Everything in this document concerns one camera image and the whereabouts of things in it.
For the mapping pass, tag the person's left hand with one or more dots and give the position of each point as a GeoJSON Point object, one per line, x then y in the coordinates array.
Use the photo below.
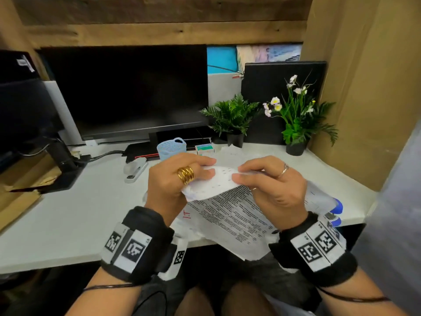
{"type": "Point", "coordinates": [164, 189]}

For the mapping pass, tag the person's right hand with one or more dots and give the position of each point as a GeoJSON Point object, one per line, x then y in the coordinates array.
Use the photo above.
{"type": "Point", "coordinates": [283, 197]}

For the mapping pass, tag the person's right thumb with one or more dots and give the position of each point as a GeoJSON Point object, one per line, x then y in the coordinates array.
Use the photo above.
{"type": "Point", "coordinates": [259, 163]}

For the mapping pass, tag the person's left thumb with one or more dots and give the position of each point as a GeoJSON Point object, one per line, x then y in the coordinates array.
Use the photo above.
{"type": "Point", "coordinates": [190, 160]}

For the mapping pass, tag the white paper piece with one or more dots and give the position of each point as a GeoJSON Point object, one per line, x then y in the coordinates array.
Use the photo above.
{"type": "Point", "coordinates": [210, 186]}

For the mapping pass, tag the person's right forearm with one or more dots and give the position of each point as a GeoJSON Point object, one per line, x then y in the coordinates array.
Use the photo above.
{"type": "Point", "coordinates": [358, 299]}

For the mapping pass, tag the person's left forearm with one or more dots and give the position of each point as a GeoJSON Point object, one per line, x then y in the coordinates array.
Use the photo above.
{"type": "Point", "coordinates": [105, 301]}

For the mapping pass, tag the small green white box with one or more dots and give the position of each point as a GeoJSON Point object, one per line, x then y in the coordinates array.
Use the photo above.
{"type": "Point", "coordinates": [204, 149]}

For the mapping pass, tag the small blue plastic basket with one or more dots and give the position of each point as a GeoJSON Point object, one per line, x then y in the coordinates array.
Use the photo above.
{"type": "Point", "coordinates": [171, 149]}

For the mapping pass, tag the loose white paper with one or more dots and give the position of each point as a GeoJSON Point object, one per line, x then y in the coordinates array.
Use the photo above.
{"type": "Point", "coordinates": [236, 156]}

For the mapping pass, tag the black monitor base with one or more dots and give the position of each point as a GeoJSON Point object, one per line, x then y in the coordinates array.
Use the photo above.
{"type": "Point", "coordinates": [144, 150]}

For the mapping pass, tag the green fern in black pot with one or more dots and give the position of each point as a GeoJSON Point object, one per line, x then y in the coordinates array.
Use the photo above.
{"type": "Point", "coordinates": [232, 118]}

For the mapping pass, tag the flowering plant in black pot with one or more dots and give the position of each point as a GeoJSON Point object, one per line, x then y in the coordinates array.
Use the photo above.
{"type": "Point", "coordinates": [297, 121]}

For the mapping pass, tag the white stapler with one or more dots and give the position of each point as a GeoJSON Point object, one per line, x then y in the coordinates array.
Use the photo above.
{"type": "Point", "coordinates": [135, 169]}

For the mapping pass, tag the printed paper sheets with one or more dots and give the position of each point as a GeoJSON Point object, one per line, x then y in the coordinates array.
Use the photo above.
{"type": "Point", "coordinates": [230, 223]}

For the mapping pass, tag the black upright board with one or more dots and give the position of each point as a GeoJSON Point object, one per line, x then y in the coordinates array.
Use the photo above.
{"type": "Point", "coordinates": [266, 85]}

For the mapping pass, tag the white divider panel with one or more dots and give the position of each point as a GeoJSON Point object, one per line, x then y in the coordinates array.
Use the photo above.
{"type": "Point", "coordinates": [223, 88]}

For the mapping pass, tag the large black monitor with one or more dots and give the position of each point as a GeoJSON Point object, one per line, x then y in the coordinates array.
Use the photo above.
{"type": "Point", "coordinates": [131, 92]}

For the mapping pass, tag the black left wrist tracker band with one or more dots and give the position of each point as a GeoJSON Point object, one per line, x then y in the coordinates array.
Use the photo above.
{"type": "Point", "coordinates": [138, 246]}

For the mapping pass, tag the black wrist tracker band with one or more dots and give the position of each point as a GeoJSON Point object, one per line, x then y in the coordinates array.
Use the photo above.
{"type": "Point", "coordinates": [138, 246]}
{"type": "Point", "coordinates": [315, 250]}

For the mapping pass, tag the black right wrist tracker band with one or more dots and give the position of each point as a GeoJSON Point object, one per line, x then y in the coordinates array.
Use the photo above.
{"type": "Point", "coordinates": [315, 250]}

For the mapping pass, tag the person's legs in dark shorts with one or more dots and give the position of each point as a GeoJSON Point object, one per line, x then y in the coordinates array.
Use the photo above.
{"type": "Point", "coordinates": [230, 286]}

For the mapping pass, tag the white slanted board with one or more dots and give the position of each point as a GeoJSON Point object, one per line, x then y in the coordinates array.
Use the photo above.
{"type": "Point", "coordinates": [65, 111]}

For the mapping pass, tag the brown cardboard partition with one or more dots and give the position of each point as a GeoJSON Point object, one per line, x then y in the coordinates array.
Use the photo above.
{"type": "Point", "coordinates": [368, 78]}

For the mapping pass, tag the wooden shelf beam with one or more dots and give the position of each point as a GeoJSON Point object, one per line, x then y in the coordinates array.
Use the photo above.
{"type": "Point", "coordinates": [164, 22]}

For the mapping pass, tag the person's grey sleeve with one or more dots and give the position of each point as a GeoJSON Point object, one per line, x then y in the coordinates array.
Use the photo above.
{"type": "Point", "coordinates": [394, 227]}

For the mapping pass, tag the brown cardboard pieces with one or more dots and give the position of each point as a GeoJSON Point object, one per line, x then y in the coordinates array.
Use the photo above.
{"type": "Point", "coordinates": [19, 194]}

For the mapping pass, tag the black side monitor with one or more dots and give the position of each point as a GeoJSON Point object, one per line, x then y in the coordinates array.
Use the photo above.
{"type": "Point", "coordinates": [23, 108]}

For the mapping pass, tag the colourful wall poster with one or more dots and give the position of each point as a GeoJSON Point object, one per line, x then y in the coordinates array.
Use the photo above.
{"type": "Point", "coordinates": [256, 55]}

